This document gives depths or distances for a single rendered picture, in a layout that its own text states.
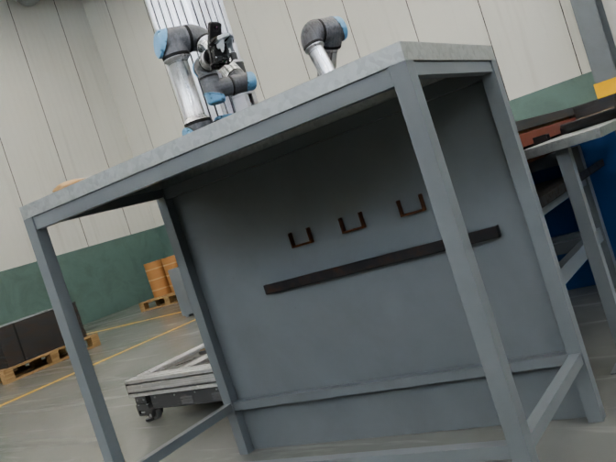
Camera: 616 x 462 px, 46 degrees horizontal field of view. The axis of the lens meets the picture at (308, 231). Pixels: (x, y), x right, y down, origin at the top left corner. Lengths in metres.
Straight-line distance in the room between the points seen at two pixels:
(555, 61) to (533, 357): 8.16
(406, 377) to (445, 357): 0.14
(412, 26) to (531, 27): 1.73
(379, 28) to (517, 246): 9.25
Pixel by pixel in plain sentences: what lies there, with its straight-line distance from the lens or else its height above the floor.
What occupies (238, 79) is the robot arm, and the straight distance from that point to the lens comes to 2.93.
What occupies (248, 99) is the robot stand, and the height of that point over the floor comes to 1.34.
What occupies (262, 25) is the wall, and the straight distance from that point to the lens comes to 12.46.
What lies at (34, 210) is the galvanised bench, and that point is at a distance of 2.28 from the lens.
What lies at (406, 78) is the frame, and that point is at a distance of 1.50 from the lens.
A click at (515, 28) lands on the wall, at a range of 10.31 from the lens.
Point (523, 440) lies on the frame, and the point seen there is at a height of 0.21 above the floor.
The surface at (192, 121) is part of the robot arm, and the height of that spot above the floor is 1.27.
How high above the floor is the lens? 0.79
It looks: 2 degrees down
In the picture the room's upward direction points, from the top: 18 degrees counter-clockwise
